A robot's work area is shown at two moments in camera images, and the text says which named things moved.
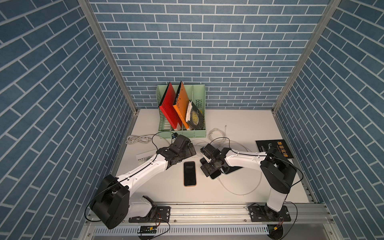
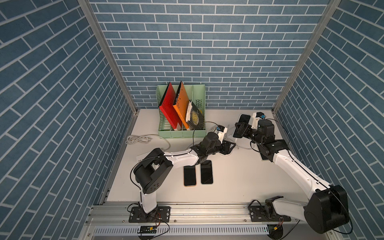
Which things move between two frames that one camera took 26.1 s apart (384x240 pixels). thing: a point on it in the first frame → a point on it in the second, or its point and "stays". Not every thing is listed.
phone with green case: [232, 168] → [243, 118]
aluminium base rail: [210, 221] stays
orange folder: [180, 103] stays
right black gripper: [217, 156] → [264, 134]
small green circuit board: [148, 229] stays
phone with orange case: [189, 174] stays
